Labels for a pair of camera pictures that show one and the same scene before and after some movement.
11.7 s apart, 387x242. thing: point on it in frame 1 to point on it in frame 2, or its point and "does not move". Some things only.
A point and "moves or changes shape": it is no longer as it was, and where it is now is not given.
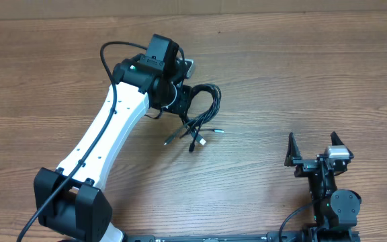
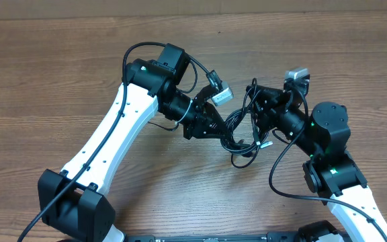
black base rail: (275, 236) does not move
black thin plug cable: (193, 126) moves or changes shape
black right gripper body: (306, 167) to (274, 112)
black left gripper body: (181, 100) to (204, 117)
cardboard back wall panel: (44, 9) does not move
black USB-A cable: (193, 124) moves or changes shape
